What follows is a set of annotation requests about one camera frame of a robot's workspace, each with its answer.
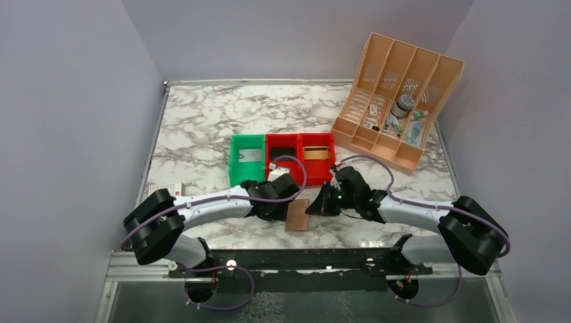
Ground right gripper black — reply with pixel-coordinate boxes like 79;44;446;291
306;181;358;217

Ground brown leather card holder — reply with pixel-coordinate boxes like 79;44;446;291
285;199;310;232

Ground red double plastic bin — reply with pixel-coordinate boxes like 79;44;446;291
265;133;336;186

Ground green plastic bin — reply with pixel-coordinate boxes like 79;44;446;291
228;134;266;186

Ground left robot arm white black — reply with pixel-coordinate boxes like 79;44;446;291
121;174;301;277

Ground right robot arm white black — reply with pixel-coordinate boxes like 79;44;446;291
306;166;508;275

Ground gold card in red bin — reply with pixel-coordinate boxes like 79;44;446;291
304;146;330;160

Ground black card in red bin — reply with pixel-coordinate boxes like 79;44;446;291
269;147;297;161

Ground silver card in green bin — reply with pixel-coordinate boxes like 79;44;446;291
238;149;263;163

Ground white red playing card box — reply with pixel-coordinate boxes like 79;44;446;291
147;182;184;198

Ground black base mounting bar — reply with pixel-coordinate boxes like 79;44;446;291
168;248;432;293

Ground small items in organizer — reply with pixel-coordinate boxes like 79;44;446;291
362;113;424;147

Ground round jar patterned lid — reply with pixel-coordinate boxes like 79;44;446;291
391;94;415;118

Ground green white tube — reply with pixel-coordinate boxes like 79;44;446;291
410;110;429;120

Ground peach desk organizer rack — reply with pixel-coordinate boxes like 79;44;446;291
331;33;465;175

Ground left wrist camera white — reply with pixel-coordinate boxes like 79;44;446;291
267;163;290;182

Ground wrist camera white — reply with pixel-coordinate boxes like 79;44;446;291
267;163;290;182
330;163;343;176

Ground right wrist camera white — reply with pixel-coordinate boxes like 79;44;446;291
330;163;343;176

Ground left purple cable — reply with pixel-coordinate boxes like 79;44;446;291
120;155;308;311

